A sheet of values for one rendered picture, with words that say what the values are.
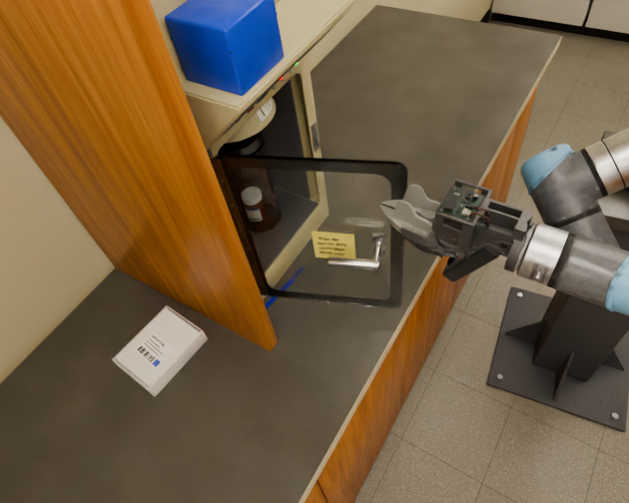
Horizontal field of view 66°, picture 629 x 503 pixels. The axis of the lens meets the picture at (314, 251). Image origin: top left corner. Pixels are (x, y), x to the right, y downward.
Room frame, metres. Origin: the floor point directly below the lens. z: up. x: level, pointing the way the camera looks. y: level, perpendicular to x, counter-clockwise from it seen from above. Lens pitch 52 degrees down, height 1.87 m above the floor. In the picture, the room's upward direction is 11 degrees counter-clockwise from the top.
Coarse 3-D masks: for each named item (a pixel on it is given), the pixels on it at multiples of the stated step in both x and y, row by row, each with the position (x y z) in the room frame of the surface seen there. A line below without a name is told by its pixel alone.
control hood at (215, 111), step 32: (288, 0) 0.80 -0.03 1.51; (320, 0) 0.78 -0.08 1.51; (352, 0) 0.77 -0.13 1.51; (288, 32) 0.70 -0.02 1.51; (320, 32) 0.69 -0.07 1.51; (288, 64) 0.62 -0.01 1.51; (192, 96) 0.58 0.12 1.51; (224, 96) 0.57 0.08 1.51; (256, 96) 0.56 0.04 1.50; (224, 128) 0.56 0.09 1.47
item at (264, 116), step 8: (272, 104) 0.80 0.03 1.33; (264, 112) 0.76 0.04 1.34; (272, 112) 0.78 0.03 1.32; (256, 120) 0.75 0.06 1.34; (264, 120) 0.75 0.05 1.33; (240, 128) 0.73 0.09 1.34; (248, 128) 0.73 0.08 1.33; (256, 128) 0.74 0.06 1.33; (232, 136) 0.73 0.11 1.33; (240, 136) 0.73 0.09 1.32; (248, 136) 0.73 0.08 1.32
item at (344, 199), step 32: (224, 160) 0.59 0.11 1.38; (256, 160) 0.58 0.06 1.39; (288, 160) 0.56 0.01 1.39; (320, 160) 0.55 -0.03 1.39; (352, 160) 0.53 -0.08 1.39; (256, 192) 0.58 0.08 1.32; (288, 192) 0.56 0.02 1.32; (320, 192) 0.54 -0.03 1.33; (352, 192) 0.53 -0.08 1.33; (384, 192) 0.51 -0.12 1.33; (256, 224) 0.59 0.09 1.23; (288, 224) 0.57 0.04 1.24; (320, 224) 0.55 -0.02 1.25; (352, 224) 0.53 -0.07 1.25; (384, 224) 0.51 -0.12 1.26; (256, 256) 0.60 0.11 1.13; (288, 256) 0.57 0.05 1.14; (384, 256) 0.51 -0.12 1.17; (288, 288) 0.58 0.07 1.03; (320, 288) 0.55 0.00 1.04; (352, 288) 0.53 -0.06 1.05; (384, 288) 0.51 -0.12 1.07
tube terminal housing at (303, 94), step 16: (160, 0) 0.63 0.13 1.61; (176, 0) 0.65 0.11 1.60; (160, 16) 0.63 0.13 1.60; (176, 64) 0.62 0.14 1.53; (304, 64) 0.84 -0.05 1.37; (288, 80) 0.80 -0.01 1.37; (304, 80) 0.83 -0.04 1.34; (272, 96) 0.76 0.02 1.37; (304, 96) 0.83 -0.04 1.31; (256, 112) 0.72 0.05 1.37; (304, 112) 0.87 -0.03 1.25; (304, 128) 0.86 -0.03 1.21; (304, 144) 0.85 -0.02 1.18
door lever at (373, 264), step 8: (376, 248) 0.51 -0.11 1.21; (384, 248) 0.51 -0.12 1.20; (328, 256) 0.51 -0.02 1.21; (336, 256) 0.50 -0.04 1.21; (376, 256) 0.49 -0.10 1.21; (328, 264) 0.49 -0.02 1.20; (336, 264) 0.49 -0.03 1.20; (344, 264) 0.48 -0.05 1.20; (352, 264) 0.48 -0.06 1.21; (360, 264) 0.48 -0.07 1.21; (368, 264) 0.47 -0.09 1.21; (376, 264) 0.47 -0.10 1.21
